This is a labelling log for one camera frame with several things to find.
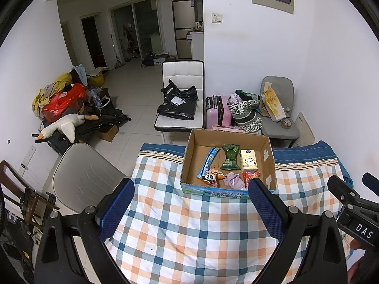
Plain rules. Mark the dark wooden chair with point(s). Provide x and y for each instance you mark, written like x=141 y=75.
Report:
x=26 y=201

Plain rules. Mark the red plastic bag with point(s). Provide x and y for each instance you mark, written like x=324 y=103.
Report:
x=63 y=100

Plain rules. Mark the yellow snack bag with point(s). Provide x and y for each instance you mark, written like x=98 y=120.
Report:
x=274 y=103

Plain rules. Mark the yellow bin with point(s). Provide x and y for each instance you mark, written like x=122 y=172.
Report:
x=97 y=80

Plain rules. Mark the person's right hand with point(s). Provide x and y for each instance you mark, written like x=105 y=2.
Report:
x=367 y=266

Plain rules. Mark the white refrigerator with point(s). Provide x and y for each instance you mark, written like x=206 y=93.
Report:
x=183 y=29

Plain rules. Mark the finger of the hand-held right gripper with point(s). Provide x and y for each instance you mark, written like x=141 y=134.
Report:
x=343 y=192
x=372 y=183

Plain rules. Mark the yellow tissue pack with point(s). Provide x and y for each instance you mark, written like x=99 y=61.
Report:
x=248 y=160

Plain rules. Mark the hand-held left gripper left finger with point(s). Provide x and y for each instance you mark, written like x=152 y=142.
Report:
x=117 y=210

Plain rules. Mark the yellow cloth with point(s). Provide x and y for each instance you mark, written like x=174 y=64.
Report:
x=47 y=94

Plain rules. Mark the pink cloth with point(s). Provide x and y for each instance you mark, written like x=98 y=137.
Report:
x=234 y=181

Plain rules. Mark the panda print snack packet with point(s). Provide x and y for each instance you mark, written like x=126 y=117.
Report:
x=211 y=177

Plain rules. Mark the grey patterned bag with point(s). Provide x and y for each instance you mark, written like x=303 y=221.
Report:
x=248 y=122

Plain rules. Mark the black plastic bag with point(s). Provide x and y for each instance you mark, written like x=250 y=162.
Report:
x=179 y=103

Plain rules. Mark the small brown cardboard box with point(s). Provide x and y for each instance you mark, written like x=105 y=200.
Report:
x=108 y=133

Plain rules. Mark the plaid blanket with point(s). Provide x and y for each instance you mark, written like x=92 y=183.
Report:
x=183 y=236

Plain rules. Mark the white padded chair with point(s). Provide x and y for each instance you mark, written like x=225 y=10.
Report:
x=182 y=72

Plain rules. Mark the pink suitcase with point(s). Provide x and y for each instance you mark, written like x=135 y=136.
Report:
x=215 y=114

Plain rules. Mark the black floor bag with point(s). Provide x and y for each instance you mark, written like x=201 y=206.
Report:
x=148 y=59

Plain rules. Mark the green wet wipes packet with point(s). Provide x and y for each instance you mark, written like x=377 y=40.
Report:
x=230 y=158

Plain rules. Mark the red snack packet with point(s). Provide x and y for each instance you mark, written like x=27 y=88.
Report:
x=250 y=176

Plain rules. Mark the beige board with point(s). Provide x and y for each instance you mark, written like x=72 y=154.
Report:
x=306 y=130

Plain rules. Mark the white goose plush toy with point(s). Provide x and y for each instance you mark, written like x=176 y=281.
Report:
x=69 y=124

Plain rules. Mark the dark equipment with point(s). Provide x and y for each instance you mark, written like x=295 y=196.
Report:
x=14 y=242

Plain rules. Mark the light blue cloth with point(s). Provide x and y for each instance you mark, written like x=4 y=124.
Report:
x=80 y=74

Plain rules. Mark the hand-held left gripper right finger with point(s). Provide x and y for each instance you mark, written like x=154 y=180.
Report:
x=266 y=210

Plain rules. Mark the blue stick packet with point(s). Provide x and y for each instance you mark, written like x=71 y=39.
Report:
x=208 y=161

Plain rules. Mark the pile of clothes and bags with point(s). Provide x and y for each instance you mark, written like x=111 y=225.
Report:
x=100 y=121

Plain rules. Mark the white wall switch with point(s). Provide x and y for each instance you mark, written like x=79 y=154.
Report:
x=216 y=18

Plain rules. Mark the grey cushioned chair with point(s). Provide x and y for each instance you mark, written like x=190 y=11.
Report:
x=279 y=88

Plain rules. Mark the grey shell chair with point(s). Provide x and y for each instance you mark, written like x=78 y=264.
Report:
x=86 y=174

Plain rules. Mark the white wall strip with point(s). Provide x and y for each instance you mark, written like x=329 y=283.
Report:
x=28 y=156

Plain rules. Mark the black white patterned tote bag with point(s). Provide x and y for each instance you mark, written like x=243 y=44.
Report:
x=242 y=108

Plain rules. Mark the clear plastic bag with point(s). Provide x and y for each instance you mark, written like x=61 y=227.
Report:
x=96 y=96

